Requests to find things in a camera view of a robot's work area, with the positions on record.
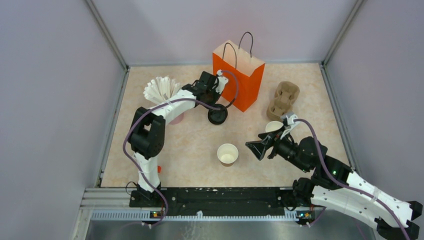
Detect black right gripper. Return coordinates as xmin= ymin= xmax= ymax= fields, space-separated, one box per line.
xmin=245 ymin=124 xmax=310 ymax=173

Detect brown paper coffee cup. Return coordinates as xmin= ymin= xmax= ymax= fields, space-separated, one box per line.
xmin=217 ymin=143 xmax=239 ymax=167

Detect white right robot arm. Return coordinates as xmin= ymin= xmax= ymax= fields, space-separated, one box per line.
xmin=245 ymin=131 xmax=423 ymax=240

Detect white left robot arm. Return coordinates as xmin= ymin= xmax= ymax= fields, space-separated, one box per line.
xmin=122 ymin=70 xmax=229 ymax=207

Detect brown paper cup stack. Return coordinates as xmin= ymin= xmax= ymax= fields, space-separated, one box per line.
xmin=265 ymin=121 xmax=284 ymax=133

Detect black lid stack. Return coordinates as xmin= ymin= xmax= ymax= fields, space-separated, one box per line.
xmin=207 ymin=103 xmax=228 ymax=125

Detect pink straw holder cup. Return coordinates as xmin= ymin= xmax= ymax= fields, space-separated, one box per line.
xmin=168 ymin=113 xmax=185 ymax=125

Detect orange paper bag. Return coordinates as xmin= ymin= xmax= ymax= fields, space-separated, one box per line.
xmin=212 ymin=31 xmax=265 ymax=112

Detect cardboard cup carrier stack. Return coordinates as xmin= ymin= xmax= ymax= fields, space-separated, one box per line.
xmin=266 ymin=81 xmax=300 ymax=121

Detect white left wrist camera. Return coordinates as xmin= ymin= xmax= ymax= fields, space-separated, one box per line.
xmin=215 ymin=69 xmax=229 ymax=95

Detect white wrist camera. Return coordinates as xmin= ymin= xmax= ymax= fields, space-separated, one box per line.
xmin=215 ymin=69 xmax=229 ymax=95
xmin=280 ymin=111 xmax=298 ymax=139

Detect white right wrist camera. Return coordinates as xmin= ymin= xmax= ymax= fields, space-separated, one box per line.
xmin=280 ymin=111 xmax=298 ymax=139

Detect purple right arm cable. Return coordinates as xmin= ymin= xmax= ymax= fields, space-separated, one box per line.
xmin=291 ymin=118 xmax=412 ymax=240

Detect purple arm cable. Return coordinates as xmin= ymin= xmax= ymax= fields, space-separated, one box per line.
xmin=291 ymin=118 xmax=412 ymax=240
xmin=122 ymin=69 xmax=240 ymax=229

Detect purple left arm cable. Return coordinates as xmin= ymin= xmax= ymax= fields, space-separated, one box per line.
xmin=122 ymin=69 xmax=240 ymax=229

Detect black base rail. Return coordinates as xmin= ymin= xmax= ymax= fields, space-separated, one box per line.
xmin=129 ymin=187 xmax=311 ymax=217

